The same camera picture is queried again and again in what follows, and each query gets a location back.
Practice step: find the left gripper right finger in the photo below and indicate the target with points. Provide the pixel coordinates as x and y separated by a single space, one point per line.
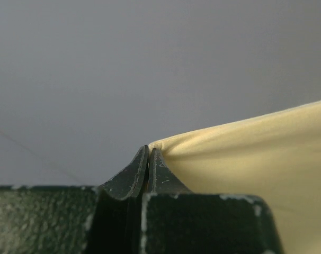
161 179

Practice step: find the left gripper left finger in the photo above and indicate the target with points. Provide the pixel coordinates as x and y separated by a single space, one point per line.
131 178

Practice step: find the cream yellow t shirt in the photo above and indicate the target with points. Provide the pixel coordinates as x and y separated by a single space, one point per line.
275 156

